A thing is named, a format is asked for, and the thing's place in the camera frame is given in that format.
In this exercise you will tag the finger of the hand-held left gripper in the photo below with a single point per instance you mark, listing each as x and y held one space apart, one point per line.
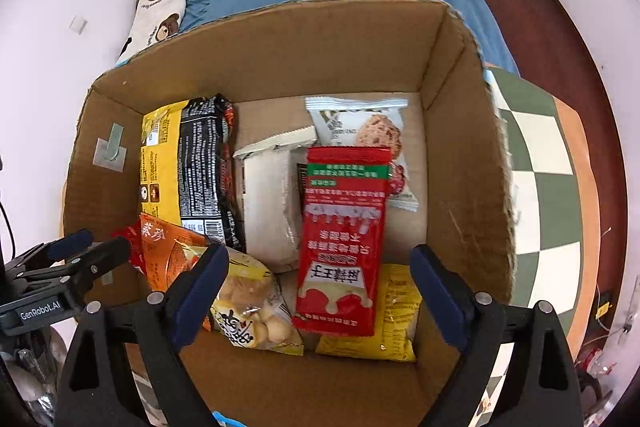
70 241
107 257

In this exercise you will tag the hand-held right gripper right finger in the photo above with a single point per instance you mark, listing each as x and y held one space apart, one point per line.
445 302

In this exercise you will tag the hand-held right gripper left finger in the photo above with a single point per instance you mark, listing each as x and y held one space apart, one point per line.
200 292

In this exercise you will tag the orange snack packet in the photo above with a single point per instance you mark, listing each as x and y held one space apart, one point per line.
165 252

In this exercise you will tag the small yellow snack packet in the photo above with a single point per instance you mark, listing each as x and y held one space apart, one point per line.
395 322

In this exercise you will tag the yellow round biscuit packet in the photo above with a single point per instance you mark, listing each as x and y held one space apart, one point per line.
255 302

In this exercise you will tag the white wafer packet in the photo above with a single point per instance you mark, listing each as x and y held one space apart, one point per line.
265 207

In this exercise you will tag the red packet with green stripe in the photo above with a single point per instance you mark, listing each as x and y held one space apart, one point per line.
340 257

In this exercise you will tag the yellow black noodle packet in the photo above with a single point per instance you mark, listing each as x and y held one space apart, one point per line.
200 167

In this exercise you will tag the white cookie packet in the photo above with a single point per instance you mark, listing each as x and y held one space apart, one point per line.
370 127

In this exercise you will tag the cardboard box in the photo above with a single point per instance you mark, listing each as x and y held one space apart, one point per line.
325 47

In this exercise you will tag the green white checkered mat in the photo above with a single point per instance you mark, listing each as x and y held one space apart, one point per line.
535 187

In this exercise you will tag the bear print pillow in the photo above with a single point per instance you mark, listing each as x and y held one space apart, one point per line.
155 2

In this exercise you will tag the white wall socket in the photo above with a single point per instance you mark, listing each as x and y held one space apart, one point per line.
78 24

